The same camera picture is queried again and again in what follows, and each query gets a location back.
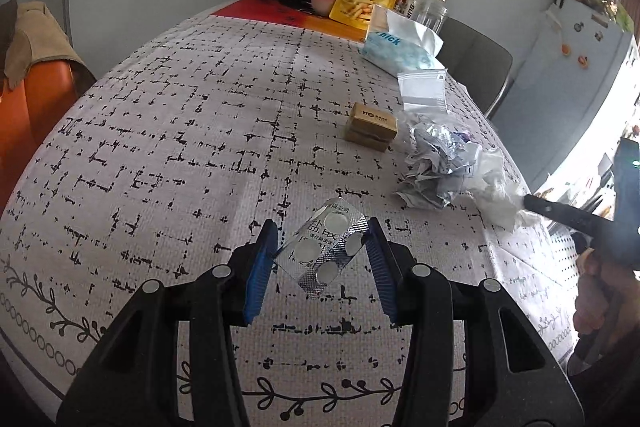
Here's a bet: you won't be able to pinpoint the clear plastic bag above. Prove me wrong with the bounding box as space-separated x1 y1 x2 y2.
582 0 635 32

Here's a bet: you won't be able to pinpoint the brown cloth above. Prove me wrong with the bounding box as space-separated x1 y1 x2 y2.
0 0 76 92

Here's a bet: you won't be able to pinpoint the red orange table mat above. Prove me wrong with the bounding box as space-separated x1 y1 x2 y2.
212 0 368 42

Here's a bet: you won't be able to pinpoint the small brown box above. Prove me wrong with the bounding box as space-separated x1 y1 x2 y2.
344 102 399 152

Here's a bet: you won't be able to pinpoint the white zip bag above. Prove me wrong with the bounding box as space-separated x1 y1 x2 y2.
397 69 448 112

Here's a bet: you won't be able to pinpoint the silver pill blister pack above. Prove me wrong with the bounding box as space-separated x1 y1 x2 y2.
272 198 371 303

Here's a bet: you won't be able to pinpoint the person's right hand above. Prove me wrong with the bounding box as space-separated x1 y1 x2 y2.
572 249 638 340

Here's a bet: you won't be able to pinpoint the pale blue fridge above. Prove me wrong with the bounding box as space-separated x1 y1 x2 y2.
510 2 640 188

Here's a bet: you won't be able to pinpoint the crumpled foil and plastic wrappers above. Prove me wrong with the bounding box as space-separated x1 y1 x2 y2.
395 142 483 210

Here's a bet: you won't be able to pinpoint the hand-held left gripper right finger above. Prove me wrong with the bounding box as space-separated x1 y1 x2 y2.
365 217 586 427

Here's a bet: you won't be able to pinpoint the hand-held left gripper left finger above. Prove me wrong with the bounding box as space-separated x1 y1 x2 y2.
57 219 278 427

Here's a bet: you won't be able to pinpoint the crumpled silver wrapper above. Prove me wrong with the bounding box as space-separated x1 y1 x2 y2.
407 114 473 162

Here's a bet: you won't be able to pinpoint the blue white tissue pack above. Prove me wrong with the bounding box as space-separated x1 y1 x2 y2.
360 4 446 72

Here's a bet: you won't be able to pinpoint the grey chair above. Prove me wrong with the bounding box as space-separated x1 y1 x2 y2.
442 17 513 118

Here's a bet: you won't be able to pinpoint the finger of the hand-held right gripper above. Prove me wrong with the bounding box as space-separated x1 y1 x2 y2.
522 193 613 238

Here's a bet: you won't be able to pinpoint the orange chair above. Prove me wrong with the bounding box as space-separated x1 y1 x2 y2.
0 57 98 218

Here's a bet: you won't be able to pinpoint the clear plastic jar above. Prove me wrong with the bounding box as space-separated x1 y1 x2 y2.
407 0 451 32

